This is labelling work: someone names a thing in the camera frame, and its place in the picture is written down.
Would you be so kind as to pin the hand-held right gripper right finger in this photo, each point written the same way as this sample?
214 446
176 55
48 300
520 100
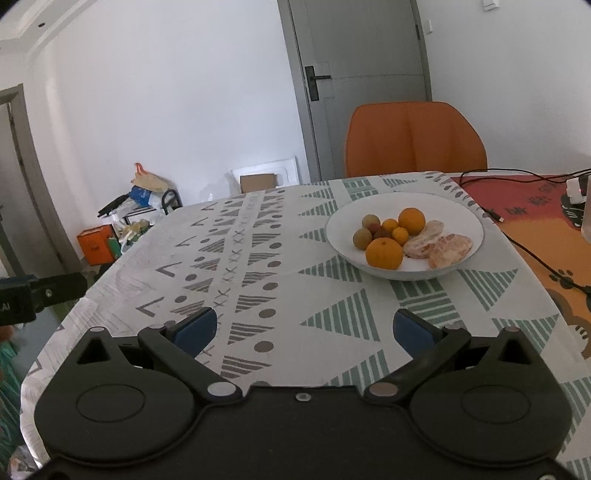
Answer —
411 330

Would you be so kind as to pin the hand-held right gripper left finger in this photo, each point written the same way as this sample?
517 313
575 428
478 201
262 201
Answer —
197 330

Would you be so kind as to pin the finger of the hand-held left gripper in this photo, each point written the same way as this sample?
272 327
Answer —
60 288

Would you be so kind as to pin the large orange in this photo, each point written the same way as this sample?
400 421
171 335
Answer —
384 253

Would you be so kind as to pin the white plate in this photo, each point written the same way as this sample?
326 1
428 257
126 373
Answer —
438 207

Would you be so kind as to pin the orange box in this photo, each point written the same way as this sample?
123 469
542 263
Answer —
94 244

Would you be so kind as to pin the peeled pomelo piece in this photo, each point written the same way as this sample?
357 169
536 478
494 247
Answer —
450 251
422 242

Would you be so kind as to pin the green patterned clothing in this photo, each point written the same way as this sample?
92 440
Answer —
8 392

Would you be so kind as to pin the small orange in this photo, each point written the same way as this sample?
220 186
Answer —
400 236
390 225

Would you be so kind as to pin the black long tool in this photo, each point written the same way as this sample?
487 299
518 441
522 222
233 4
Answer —
113 206

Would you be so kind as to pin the patterned white tablecloth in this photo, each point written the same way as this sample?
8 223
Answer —
286 286

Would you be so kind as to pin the red lychee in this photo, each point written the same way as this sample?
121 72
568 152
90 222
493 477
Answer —
381 233

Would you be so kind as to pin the brown kiwi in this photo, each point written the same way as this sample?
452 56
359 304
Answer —
371 220
361 238

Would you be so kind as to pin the medium orange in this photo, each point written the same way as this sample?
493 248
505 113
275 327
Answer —
411 220

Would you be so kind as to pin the blue and white bag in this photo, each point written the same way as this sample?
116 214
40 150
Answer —
143 196

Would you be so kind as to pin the cardboard box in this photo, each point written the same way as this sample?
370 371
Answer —
257 183

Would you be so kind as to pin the white foam board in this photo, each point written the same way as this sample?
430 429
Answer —
286 165

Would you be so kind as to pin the orange chair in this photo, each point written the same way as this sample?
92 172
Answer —
415 138

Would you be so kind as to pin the white charger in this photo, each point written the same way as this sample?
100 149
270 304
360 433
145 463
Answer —
576 189

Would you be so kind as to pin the grey door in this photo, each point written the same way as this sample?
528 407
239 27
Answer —
369 46

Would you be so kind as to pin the grey door frame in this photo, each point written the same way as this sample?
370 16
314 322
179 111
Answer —
27 161

